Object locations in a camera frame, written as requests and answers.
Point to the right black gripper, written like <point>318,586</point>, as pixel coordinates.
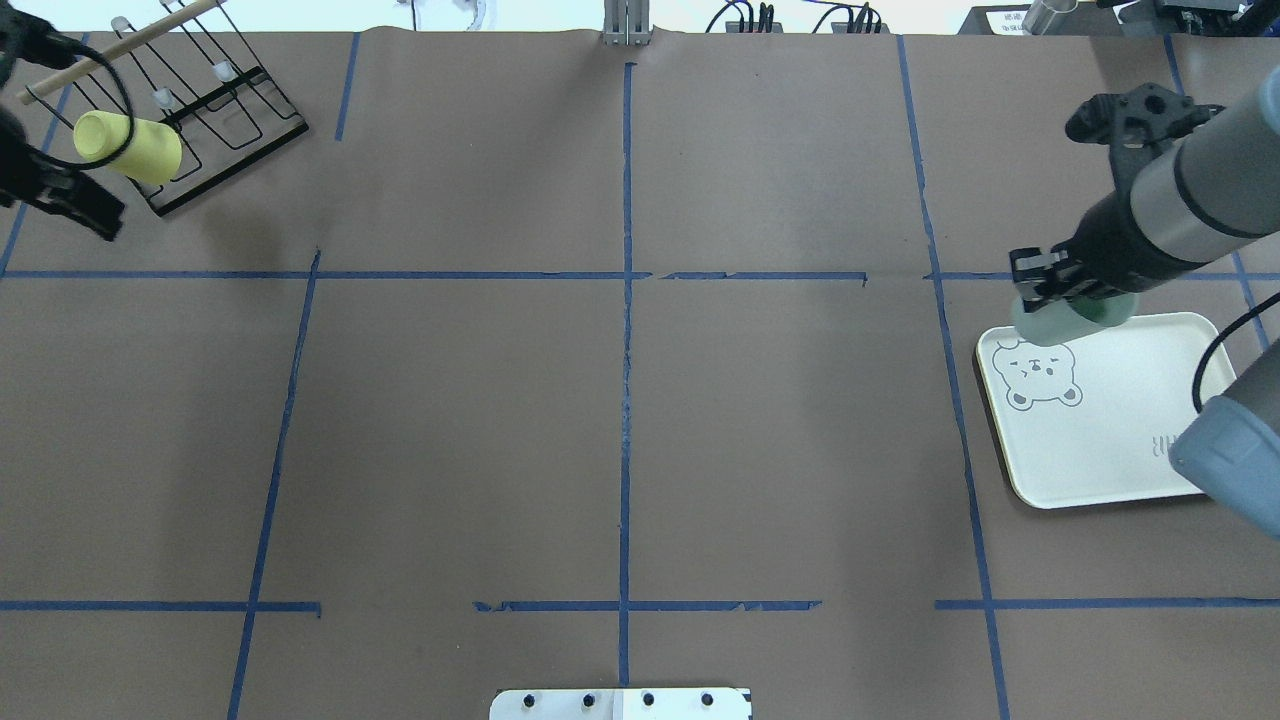
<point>1118,240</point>

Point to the black wire cup rack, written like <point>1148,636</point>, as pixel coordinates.
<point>191,66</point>

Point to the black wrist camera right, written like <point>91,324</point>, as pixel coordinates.
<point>1148,116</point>

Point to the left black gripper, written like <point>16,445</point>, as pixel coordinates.
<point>62,193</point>

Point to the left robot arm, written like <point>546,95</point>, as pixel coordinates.
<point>32,39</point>

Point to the yellow cup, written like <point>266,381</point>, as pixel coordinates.
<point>144,150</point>

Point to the pale green cup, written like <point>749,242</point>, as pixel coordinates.
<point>1066,320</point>

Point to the aluminium frame post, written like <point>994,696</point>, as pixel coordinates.
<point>627,23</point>

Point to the cream bear tray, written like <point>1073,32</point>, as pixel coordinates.
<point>1093,421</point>

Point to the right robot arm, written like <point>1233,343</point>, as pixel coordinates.
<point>1200,199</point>

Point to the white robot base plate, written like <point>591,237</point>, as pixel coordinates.
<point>624,703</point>

